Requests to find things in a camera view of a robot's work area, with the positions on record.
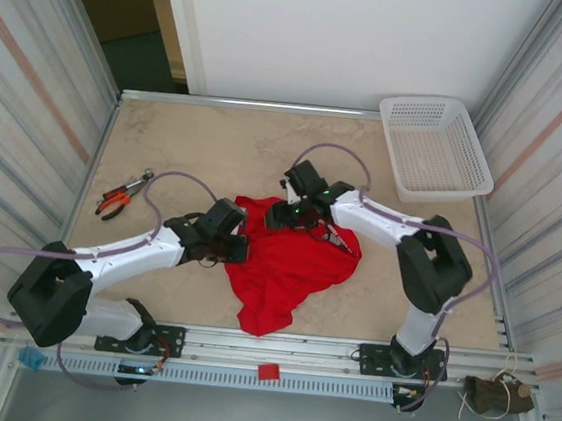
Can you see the red t-shirt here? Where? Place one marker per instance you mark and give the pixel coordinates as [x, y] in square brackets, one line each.
[283, 281]

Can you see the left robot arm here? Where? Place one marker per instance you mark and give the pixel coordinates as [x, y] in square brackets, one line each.
[125, 254]

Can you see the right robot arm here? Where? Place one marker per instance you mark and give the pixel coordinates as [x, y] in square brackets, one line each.
[375, 220]

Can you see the aluminium table edge bar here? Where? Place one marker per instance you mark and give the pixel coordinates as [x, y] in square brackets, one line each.
[297, 107]

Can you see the small circuit board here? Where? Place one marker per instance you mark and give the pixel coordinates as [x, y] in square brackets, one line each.
[407, 392]
[138, 370]

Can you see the white perforated plastic basket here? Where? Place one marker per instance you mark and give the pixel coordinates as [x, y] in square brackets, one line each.
[433, 146]

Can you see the red square tag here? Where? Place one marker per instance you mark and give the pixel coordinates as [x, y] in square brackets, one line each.
[268, 372]

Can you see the blue tape piece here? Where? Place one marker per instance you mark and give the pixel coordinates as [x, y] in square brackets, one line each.
[30, 359]

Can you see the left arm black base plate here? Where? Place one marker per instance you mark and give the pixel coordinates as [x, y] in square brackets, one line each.
[172, 340]

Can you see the aluminium mounting rail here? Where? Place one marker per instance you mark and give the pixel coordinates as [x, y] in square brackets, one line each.
[272, 345]

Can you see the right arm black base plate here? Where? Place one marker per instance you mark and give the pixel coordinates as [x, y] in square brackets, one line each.
[371, 358]

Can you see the white door frame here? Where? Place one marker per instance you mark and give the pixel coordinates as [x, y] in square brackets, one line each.
[186, 34]

